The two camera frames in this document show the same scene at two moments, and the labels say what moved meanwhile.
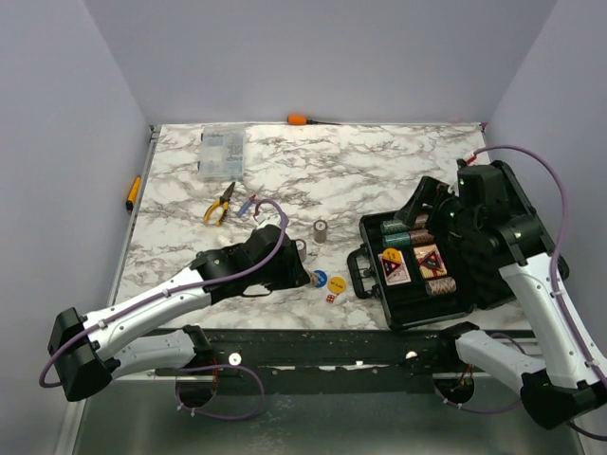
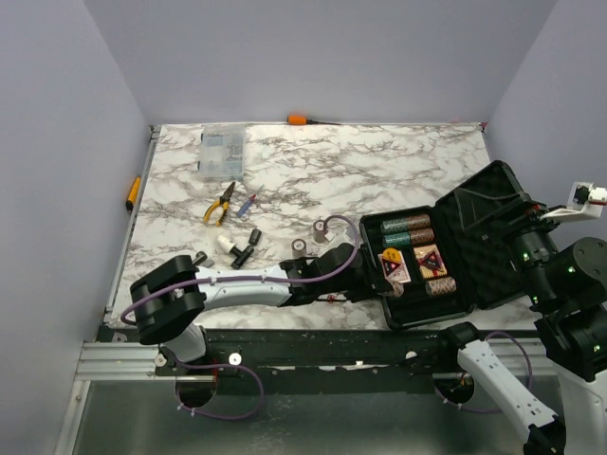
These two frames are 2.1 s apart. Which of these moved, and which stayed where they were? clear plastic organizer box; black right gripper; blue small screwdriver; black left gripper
Moved: black right gripper; black left gripper
Stayed: clear plastic organizer box; blue small screwdriver
